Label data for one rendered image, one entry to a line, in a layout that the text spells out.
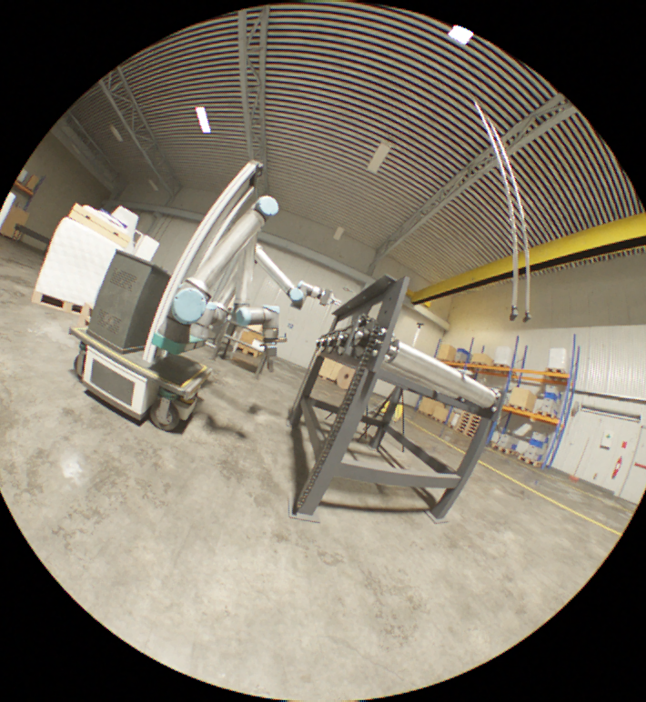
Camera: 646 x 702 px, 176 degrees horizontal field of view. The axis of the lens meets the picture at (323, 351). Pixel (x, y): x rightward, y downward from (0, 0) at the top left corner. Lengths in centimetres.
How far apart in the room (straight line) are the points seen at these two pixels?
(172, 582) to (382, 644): 62
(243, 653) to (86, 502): 62
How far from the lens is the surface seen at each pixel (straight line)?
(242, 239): 103
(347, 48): 809
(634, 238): 780
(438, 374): 100
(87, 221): 346
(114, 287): 139
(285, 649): 75
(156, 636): 72
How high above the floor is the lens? 71
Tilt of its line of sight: 2 degrees up
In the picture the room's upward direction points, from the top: 22 degrees clockwise
